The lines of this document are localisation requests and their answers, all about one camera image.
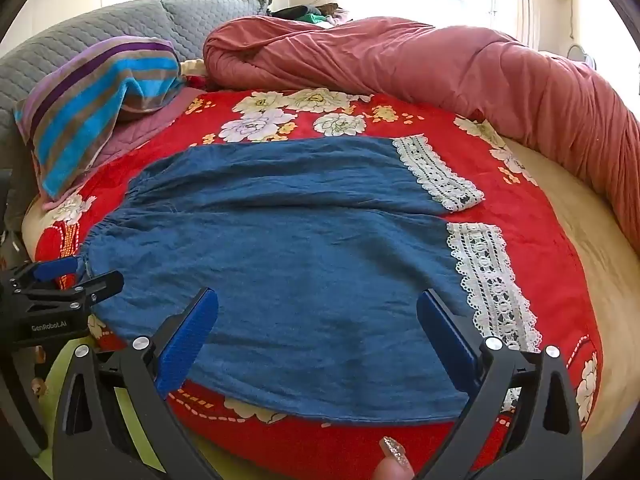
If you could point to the red floral blanket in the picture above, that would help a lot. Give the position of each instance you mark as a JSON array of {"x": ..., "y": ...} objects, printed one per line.
[{"x": 540, "y": 220}]

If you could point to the pile of clothes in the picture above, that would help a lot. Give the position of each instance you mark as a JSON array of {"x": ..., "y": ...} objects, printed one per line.
[{"x": 305, "y": 14}]

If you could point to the person's right hand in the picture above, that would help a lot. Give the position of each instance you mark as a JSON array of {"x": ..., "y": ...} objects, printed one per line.
[{"x": 395, "y": 465}]

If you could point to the grey quilted pillow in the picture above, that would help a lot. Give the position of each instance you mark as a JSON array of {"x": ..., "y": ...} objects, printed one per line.
[{"x": 215, "y": 15}]

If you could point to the small fan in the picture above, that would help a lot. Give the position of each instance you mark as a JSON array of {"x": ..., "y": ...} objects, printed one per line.
[{"x": 580, "y": 55}]

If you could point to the pink-red quilt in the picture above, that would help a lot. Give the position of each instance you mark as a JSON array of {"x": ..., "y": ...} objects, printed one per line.
[{"x": 400, "y": 60}]

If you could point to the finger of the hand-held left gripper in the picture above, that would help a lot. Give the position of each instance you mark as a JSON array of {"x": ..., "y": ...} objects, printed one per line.
[
  {"x": 52, "y": 267},
  {"x": 102, "y": 284}
]

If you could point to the beige bed sheet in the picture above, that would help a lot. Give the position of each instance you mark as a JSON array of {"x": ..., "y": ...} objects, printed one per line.
[{"x": 590, "y": 240}]

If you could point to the grey quilted headboard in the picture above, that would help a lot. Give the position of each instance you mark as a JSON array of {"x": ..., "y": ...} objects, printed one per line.
[{"x": 55, "y": 50}]

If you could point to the yellow-green mat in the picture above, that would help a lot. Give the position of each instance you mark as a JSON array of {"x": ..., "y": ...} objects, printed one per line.
[{"x": 55, "y": 385}]

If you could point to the blue denim pants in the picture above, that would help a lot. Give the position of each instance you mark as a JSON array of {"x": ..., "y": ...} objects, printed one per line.
[{"x": 300, "y": 240}]

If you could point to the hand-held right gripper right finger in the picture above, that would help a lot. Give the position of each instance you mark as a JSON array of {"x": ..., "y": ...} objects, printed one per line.
[{"x": 446, "y": 342}]

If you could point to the mauve quilted pillow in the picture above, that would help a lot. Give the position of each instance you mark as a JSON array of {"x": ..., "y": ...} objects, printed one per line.
[{"x": 150, "y": 127}]

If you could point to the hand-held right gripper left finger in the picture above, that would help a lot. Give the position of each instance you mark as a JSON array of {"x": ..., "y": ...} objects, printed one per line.
[{"x": 189, "y": 342}]

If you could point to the striped towel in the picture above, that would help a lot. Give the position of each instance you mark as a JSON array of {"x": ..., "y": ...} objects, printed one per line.
[{"x": 90, "y": 110}]

